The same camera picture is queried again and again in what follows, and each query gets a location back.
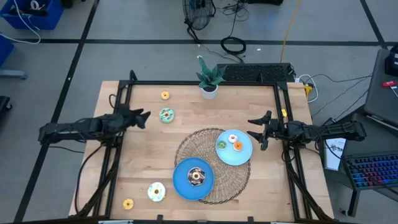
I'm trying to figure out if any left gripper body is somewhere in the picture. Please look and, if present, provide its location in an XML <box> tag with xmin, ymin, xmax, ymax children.
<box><xmin>116</xmin><ymin>104</ymin><xmax>137</xmax><ymax>131</ymax></box>

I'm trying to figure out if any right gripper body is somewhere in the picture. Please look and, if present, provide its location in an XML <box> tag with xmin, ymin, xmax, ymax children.
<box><xmin>260</xmin><ymin>119</ymin><xmax>285</xmax><ymax>152</ymax></box>

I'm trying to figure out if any large mint green donut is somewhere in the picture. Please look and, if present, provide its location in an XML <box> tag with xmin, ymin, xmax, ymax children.
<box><xmin>159</xmin><ymin>107</ymin><xmax>175</xmax><ymax>124</ymax></box>

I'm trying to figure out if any large white donut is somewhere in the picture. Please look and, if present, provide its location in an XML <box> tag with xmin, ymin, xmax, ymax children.
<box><xmin>147</xmin><ymin>182</ymin><xmax>167</xmax><ymax>203</ymax></box>

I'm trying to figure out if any large chocolate donut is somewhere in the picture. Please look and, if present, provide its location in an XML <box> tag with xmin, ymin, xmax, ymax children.
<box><xmin>187</xmin><ymin>167</ymin><xmax>206</xmax><ymax>187</ymax></box>

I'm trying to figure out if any light aqua plate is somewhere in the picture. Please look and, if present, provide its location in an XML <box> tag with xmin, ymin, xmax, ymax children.
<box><xmin>215</xmin><ymin>129</ymin><xmax>254</xmax><ymax>167</ymax></box>

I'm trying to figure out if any black perforated computer case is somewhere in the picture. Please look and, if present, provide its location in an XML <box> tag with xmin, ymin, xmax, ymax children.
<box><xmin>216</xmin><ymin>63</ymin><xmax>296</xmax><ymax>84</ymax></box>

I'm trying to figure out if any round woven placemat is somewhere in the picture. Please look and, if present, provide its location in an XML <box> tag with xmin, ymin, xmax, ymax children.
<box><xmin>174</xmin><ymin>127</ymin><xmax>251</xmax><ymax>205</ymax></box>

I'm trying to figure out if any white plant pot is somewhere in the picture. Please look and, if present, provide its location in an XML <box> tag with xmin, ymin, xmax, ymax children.
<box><xmin>201</xmin><ymin>84</ymin><xmax>219</xmax><ymax>100</ymax></box>

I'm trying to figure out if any white paper sheet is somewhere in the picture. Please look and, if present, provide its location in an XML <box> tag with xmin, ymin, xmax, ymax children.
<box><xmin>325</xmin><ymin>138</ymin><xmax>346</xmax><ymax>171</ymax></box>

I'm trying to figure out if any green snake plant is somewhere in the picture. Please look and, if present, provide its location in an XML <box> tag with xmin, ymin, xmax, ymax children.
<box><xmin>195</xmin><ymin>55</ymin><xmax>227</xmax><ymax>90</ymax></box>

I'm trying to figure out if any blue plate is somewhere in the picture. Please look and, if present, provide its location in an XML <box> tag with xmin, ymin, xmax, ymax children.
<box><xmin>172</xmin><ymin>157</ymin><xmax>215</xmax><ymax>202</ymax></box>

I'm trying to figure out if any backlit rainbow keyboard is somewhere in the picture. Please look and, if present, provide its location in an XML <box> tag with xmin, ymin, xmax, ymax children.
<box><xmin>343</xmin><ymin>151</ymin><xmax>398</xmax><ymax>190</ymax></box>

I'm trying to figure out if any grey side table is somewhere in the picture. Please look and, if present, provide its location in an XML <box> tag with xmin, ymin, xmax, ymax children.
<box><xmin>363</xmin><ymin>48</ymin><xmax>398</xmax><ymax>131</ymax></box>

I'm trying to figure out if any black floor fan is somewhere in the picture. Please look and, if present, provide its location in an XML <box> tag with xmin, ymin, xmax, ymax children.
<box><xmin>182</xmin><ymin>0</ymin><xmax>217</xmax><ymax>44</ymax></box>

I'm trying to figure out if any blue storage bin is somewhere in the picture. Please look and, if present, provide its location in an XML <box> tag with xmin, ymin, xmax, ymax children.
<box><xmin>0</xmin><ymin>0</ymin><xmax>65</xmax><ymax>31</ymax></box>
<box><xmin>0</xmin><ymin>32</ymin><xmax>15</xmax><ymax>68</ymax></box>

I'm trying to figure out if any black rig frame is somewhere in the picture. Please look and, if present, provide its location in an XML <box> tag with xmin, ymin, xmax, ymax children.
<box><xmin>74</xmin><ymin>70</ymin><xmax>335</xmax><ymax>224</ymax></box>

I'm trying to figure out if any white cable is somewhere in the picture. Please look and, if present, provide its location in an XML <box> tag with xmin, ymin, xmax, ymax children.
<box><xmin>295</xmin><ymin>73</ymin><xmax>320</xmax><ymax>103</ymax></box>

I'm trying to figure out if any coiled black cable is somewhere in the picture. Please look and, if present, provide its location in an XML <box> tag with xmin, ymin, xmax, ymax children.
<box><xmin>220</xmin><ymin>36</ymin><xmax>247</xmax><ymax>56</ymax></box>

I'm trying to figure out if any yellow hanging cable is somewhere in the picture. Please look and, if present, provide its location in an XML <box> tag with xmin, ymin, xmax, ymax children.
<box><xmin>279</xmin><ymin>0</ymin><xmax>302</xmax><ymax>63</ymax></box>

